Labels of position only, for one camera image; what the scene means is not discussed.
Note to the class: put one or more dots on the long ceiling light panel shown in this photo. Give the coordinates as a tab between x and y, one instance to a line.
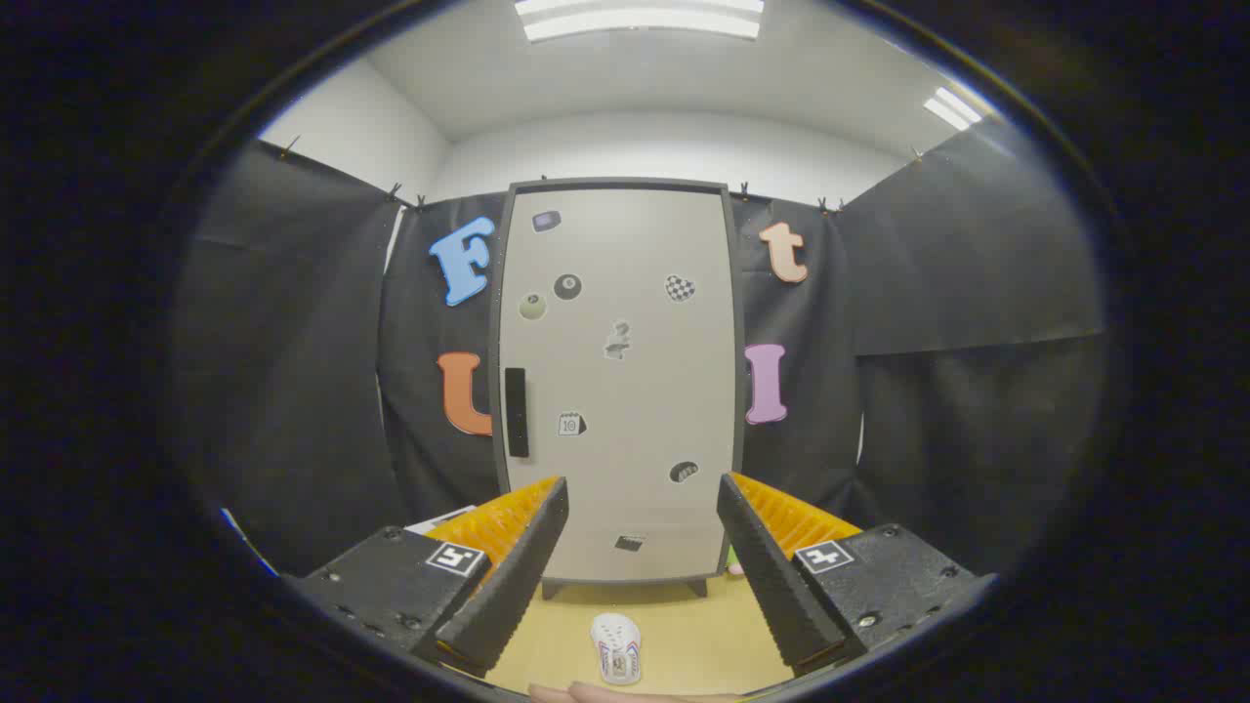
640	21

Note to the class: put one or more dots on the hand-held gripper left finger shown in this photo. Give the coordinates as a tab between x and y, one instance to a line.
508	596

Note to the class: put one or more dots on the green and pink plush toy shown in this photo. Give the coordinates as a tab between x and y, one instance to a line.
733	559

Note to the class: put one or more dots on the small ceiling light panel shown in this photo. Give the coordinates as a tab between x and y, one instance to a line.
952	107

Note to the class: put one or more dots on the grey shoe cabinet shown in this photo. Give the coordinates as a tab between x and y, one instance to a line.
551	588

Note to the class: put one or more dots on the black backdrop cloth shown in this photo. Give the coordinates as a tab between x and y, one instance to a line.
293	371

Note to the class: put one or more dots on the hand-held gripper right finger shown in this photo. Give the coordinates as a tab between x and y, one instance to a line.
771	586

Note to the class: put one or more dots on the white shoe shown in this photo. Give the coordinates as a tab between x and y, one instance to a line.
615	649

